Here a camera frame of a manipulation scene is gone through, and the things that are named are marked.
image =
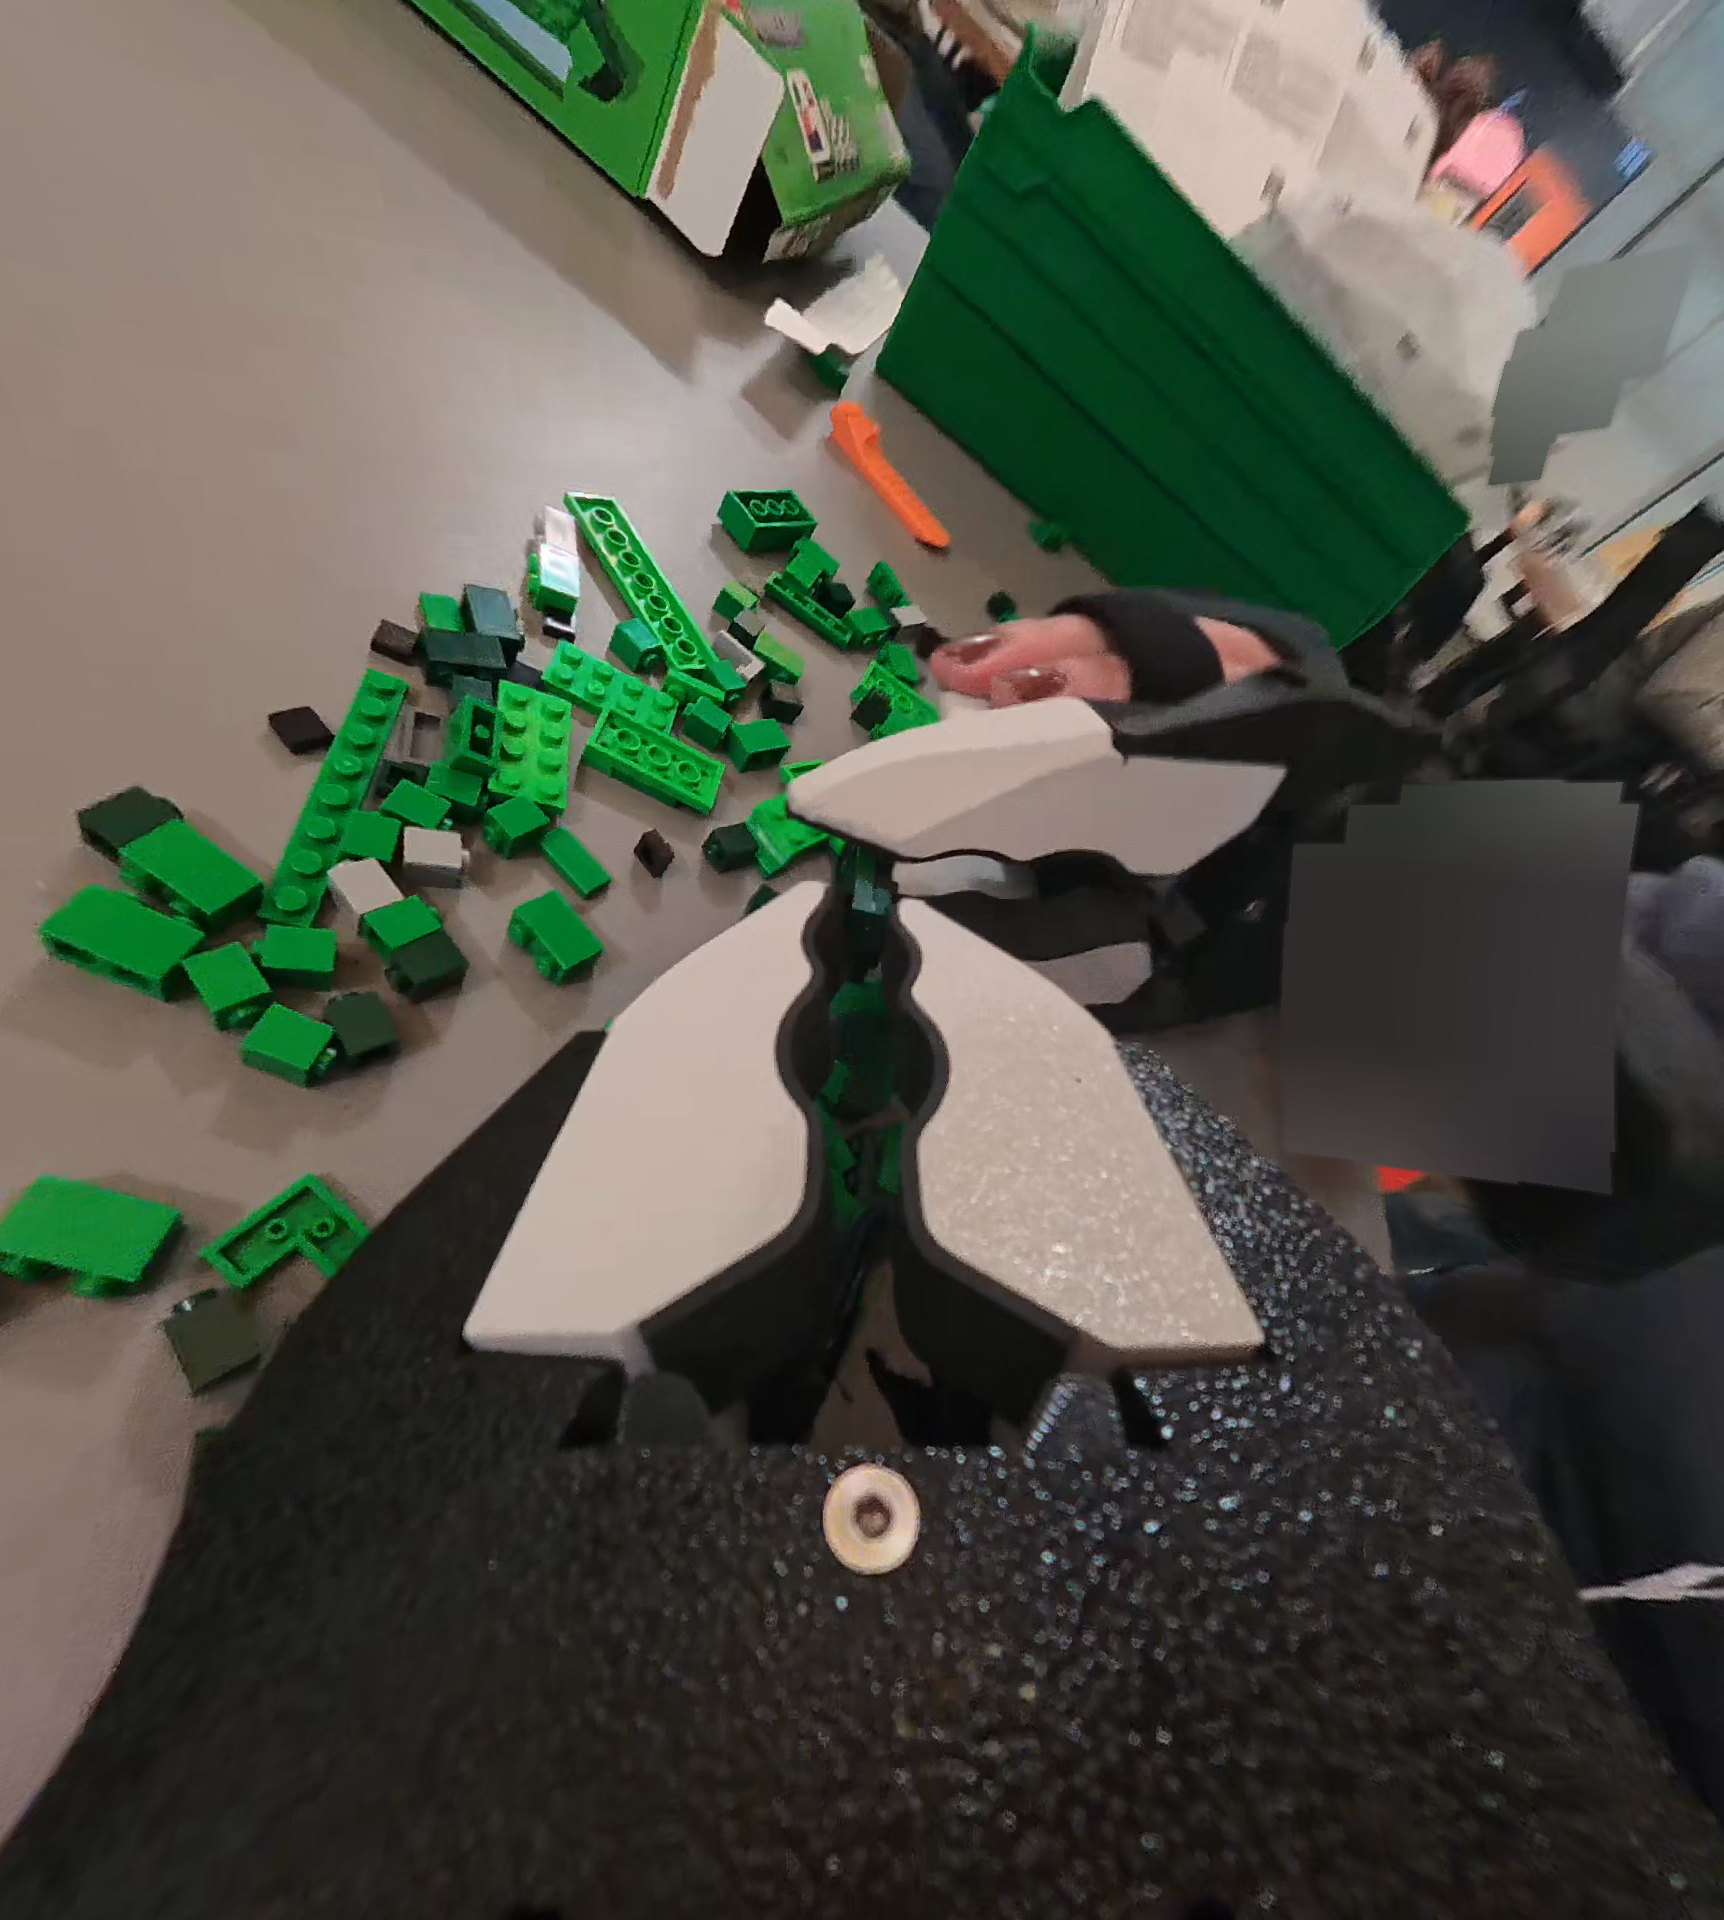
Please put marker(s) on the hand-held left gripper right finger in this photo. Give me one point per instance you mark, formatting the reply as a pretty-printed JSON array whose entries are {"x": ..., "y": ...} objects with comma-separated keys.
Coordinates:
[{"x": 1072, "y": 1184}]

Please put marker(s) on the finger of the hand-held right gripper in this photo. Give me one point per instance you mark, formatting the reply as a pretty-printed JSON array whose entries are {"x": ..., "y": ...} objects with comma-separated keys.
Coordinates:
[
  {"x": 983, "y": 772},
  {"x": 1102, "y": 975}
]

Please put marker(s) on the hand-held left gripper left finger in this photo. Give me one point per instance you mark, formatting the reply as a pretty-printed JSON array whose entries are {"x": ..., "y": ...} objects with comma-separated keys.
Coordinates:
[{"x": 666, "y": 1170}]

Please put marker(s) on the dark green brick assembly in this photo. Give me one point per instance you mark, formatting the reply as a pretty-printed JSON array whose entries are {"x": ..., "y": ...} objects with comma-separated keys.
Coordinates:
[{"x": 862, "y": 900}]

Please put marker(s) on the pile of green bricks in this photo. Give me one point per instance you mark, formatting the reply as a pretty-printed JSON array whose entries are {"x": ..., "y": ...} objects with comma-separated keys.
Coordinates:
[{"x": 532, "y": 735}]

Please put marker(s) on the person's right forearm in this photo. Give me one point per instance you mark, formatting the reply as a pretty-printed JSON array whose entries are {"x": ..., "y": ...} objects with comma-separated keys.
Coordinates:
[{"x": 1702, "y": 1080}]

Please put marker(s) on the grey desk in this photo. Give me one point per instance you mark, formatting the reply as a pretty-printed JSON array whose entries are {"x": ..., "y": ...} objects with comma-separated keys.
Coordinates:
[{"x": 203, "y": 374}]

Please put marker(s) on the person's right hand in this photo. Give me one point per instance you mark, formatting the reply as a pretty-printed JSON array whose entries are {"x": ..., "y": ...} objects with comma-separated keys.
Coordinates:
[{"x": 1020, "y": 660}]

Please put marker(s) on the orange brick separator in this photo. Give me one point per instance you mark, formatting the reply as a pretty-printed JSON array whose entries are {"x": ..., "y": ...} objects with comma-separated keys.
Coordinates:
[{"x": 877, "y": 465}]

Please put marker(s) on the green brick with three holes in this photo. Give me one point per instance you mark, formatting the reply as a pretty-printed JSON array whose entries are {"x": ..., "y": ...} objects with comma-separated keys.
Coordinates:
[{"x": 769, "y": 519}]

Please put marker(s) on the long green plate with holes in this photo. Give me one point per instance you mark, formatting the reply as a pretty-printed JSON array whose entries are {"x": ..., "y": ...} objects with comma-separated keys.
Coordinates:
[{"x": 644, "y": 593}]

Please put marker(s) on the green plastic bin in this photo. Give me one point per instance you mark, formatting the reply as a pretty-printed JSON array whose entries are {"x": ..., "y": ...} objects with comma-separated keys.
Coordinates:
[{"x": 1102, "y": 374}]

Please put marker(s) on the green corner plate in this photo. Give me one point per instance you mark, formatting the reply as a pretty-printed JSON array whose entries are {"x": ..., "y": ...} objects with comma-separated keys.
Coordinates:
[{"x": 276, "y": 1239}]

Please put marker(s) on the white paper scrap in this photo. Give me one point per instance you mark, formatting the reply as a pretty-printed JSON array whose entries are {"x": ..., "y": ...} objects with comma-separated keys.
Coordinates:
[{"x": 847, "y": 309}]

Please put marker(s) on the white printed paper bags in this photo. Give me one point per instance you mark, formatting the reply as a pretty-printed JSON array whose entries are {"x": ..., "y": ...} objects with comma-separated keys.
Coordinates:
[{"x": 1253, "y": 90}]

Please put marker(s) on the person's dark trousers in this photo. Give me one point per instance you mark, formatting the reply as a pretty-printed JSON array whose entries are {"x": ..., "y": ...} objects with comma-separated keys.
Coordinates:
[{"x": 1673, "y": 1500}]

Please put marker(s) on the green cardboard toy box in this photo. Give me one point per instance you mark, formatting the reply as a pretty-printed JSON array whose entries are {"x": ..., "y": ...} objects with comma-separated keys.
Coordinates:
[{"x": 653, "y": 150}]

